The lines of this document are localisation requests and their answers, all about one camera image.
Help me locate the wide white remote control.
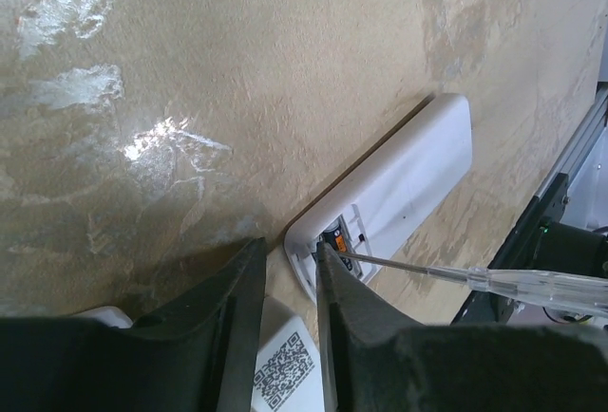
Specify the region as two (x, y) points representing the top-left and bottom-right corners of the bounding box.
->
(283, 93), (473, 300)

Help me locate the black battery upper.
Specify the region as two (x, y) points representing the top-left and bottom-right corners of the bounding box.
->
(322, 219), (348, 253)

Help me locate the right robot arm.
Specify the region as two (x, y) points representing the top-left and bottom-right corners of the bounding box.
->
(452, 173), (607, 325)

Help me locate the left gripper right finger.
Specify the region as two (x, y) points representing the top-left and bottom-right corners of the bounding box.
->
(316, 245), (607, 411)

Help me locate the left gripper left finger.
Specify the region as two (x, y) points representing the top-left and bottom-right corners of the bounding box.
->
(1, 238), (267, 411)

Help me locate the slim white remote control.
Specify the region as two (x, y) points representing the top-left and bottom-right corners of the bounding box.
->
(78, 292), (323, 411)

